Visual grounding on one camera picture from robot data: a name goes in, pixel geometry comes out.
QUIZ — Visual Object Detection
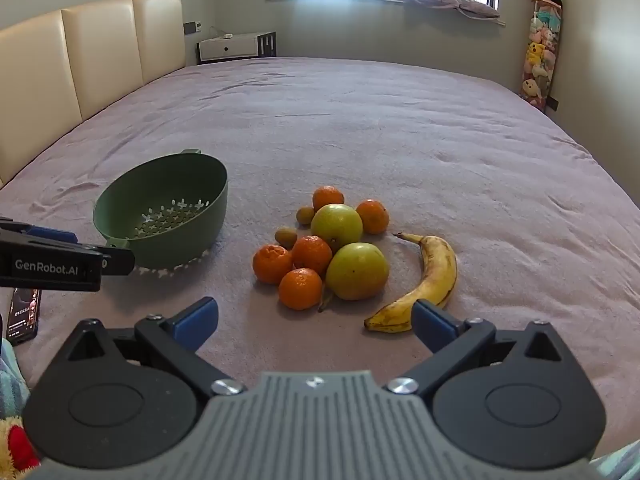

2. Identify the yellow banana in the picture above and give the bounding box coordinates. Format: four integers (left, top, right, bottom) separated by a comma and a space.
363, 232, 458, 334

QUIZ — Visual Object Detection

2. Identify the purple bed blanket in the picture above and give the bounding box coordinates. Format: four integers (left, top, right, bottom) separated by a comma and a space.
0, 55, 640, 466

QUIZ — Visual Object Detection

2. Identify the yellow and red plush toy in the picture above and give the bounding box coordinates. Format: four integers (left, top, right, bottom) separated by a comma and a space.
0, 415, 41, 476

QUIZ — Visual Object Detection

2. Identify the white nightstand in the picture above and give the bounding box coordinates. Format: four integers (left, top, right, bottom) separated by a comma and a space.
196, 31, 277, 64

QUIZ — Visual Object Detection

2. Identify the beige padded headboard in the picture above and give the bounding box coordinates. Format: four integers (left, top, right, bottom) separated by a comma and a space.
0, 0, 187, 188

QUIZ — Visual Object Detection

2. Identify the orange tangerine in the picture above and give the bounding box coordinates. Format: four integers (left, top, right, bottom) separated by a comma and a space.
312, 185, 346, 212
252, 244, 294, 285
278, 267, 324, 311
355, 199, 390, 235
291, 235, 334, 276

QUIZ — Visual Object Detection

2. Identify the black smartphone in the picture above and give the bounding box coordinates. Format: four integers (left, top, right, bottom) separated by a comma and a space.
6, 287, 42, 346

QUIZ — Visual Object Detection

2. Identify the green apple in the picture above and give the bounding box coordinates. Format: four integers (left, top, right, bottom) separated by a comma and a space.
318, 242, 390, 314

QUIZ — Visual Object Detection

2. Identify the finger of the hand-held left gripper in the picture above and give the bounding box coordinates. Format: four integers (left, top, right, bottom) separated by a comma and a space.
0, 216, 80, 245
0, 230, 136, 277

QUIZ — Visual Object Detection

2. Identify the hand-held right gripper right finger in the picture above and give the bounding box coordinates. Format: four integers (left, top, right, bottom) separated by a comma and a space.
386, 298, 572, 397

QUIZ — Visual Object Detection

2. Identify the green colander bowl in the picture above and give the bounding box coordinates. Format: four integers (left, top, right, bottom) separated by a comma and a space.
92, 149, 230, 278

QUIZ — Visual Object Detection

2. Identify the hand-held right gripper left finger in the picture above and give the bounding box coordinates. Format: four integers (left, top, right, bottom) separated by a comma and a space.
65, 296, 247, 396

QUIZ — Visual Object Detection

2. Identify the teal striped cloth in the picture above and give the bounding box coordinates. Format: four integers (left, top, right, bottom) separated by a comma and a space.
0, 337, 31, 418
590, 437, 640, 480

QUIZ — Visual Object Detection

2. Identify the yellow-green pear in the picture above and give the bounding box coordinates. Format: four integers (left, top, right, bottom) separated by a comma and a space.
310, 203, 364, 253

